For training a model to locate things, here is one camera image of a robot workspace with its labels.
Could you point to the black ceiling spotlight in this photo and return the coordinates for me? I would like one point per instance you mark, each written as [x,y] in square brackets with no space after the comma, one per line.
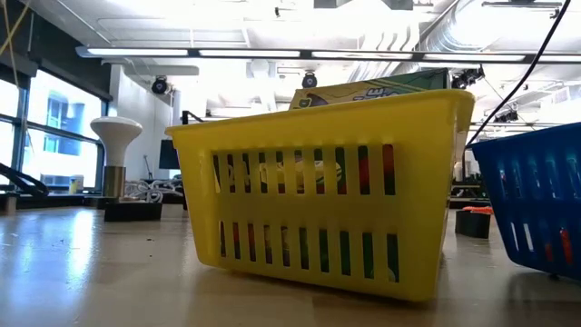
[309,81]
[160,85]

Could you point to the large window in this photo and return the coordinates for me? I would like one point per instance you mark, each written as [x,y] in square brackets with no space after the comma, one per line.
[59,136]

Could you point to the black monitor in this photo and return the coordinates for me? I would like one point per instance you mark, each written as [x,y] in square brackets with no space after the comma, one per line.
[167,156]

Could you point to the yellow plastic basket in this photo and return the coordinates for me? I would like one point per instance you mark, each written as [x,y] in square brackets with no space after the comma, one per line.
[318,127]

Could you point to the red coil wristband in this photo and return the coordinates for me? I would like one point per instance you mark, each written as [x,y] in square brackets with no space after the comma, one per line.
[566,245]
[479,210]

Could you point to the small grey post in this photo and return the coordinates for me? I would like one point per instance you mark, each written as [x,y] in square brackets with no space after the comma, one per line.
[11,204]

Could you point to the silver ventilation duct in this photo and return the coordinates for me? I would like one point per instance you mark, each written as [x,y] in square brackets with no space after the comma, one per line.
[422,59]

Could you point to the blue plastic basket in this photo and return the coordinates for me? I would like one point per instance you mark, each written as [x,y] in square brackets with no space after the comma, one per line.
[535,195]

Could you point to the small black orange-topped cup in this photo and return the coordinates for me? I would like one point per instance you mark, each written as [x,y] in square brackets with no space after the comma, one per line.
[472,224]

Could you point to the white mushroom table lamp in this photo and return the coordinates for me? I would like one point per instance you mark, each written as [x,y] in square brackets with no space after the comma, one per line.
[115,134]

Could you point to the black track light cluster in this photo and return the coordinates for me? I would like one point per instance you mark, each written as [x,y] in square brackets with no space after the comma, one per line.
[506,117]
[467,77]

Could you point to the small yellow bottle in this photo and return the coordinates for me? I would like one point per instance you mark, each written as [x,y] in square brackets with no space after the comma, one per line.
[73,187]

